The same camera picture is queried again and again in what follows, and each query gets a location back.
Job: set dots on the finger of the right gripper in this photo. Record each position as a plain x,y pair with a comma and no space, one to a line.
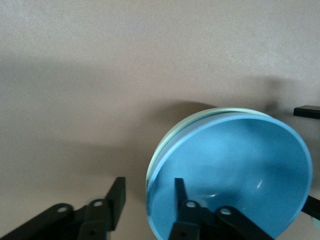
308,111
313,207

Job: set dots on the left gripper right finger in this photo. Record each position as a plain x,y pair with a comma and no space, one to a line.
190,222

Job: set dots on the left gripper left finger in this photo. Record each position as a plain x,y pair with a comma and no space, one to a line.
100,220

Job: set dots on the blue bowl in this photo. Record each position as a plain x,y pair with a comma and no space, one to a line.
250,155

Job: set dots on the green bowl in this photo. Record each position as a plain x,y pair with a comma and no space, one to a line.
172,136

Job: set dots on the brown table cloth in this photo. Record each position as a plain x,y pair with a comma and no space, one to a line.
75,50

